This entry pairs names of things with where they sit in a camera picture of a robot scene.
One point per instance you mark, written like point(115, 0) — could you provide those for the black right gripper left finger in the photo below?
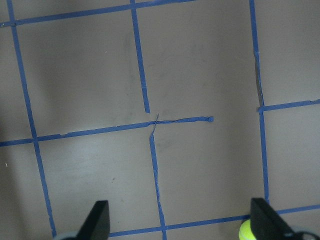
point(97, 224)

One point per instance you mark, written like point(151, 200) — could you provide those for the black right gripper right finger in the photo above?
point(266, 224)

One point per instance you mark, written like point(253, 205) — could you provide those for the left yellow tennis ball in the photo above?
point(245, 232)

